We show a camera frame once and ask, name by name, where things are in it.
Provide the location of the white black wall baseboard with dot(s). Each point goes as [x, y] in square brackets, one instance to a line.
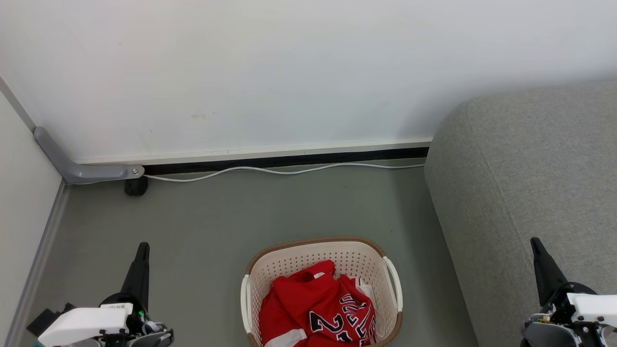
[289, 150]

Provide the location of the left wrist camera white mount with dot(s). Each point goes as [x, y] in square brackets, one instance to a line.
[82, 320]

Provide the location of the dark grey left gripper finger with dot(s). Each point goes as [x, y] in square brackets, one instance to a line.
[139, 274]

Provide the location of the grey fabric sofa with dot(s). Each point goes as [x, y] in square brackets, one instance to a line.
[530, 168]

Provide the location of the cream laundry basket brown rim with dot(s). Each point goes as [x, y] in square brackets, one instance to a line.
[299, 260]

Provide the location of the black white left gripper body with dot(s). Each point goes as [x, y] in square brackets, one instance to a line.
[144, 335]

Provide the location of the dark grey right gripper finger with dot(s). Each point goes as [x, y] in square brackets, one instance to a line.
[547, 272]

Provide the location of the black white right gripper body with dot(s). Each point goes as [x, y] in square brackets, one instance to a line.
[549, 335]

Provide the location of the grey metal partition foot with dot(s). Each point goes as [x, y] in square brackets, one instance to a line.
[77, 172]

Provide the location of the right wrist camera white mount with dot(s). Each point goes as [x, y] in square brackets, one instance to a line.
[595, 308]

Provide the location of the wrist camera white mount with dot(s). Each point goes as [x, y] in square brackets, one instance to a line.
[595, 308]
[82, 320]

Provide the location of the red basketball jersey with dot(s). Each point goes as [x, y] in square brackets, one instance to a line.
[308, 303]

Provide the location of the black caster wheel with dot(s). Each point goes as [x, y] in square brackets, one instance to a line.
[136, 187]

